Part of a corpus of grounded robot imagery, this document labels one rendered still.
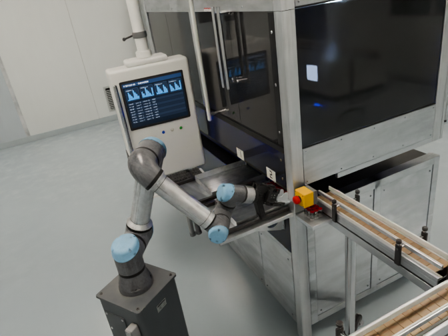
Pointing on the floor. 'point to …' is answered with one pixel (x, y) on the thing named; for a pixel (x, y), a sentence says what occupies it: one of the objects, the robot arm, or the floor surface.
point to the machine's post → (293, 153)
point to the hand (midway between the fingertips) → (287, 202)
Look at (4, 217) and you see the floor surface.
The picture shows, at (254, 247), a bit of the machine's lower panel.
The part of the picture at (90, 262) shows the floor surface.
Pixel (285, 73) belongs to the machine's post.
